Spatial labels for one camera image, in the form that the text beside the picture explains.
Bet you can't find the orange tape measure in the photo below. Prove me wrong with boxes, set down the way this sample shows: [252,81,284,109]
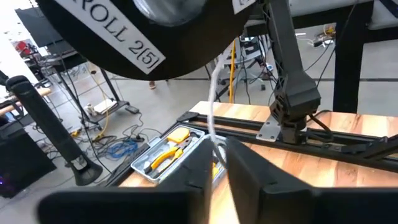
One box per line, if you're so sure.
[167,126,191,144]

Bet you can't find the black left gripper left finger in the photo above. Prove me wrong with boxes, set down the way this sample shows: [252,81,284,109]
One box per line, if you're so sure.
[37,138,215,224]

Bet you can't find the black monitor on stand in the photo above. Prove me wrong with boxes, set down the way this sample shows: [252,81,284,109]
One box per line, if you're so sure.
[14,6,132,125]

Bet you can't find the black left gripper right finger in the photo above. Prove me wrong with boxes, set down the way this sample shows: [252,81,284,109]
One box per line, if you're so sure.
[226,136,398,224]

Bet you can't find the black equipment box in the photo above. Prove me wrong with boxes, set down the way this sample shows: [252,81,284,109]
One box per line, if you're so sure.
[0,126,57,199]

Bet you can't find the blue coiled cable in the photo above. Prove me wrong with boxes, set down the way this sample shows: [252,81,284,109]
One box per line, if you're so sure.
[107,139,140,159]

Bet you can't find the white cord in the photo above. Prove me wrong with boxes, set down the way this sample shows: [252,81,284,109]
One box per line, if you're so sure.
[206,51,229,166]

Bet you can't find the orange handled pliers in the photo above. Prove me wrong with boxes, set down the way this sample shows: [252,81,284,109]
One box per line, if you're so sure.
[143,136,193,174]

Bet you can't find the black cord spool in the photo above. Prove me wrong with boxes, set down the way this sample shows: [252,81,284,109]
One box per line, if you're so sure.
[35,0,261,81]

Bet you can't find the black tower stand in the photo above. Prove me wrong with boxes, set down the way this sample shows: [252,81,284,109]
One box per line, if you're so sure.
[5,74,104,187]

